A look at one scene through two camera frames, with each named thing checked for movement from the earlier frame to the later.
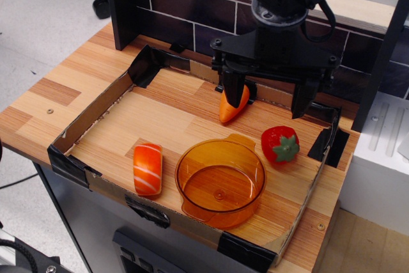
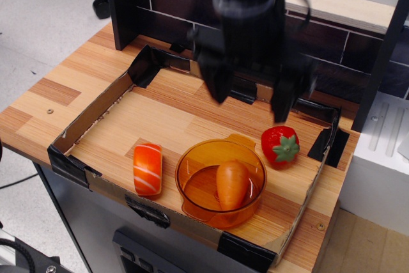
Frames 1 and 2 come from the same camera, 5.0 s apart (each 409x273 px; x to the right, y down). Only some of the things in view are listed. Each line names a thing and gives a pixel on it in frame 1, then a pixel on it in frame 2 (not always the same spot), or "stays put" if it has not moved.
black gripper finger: x=305 y=93 → x=285 y=93
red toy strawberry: x=280 y=144 stays put
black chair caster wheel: x=101 y=6 stays put
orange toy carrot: x=227 y=111 → x=232 y=178
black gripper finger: x=233 y=84 → x=220 y=78
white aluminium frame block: x=375 y=183 stays put
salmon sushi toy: x=147 y=168 stays put
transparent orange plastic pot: x=221 y=180 stays put
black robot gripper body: x=277 y=47 → x=254 y=41
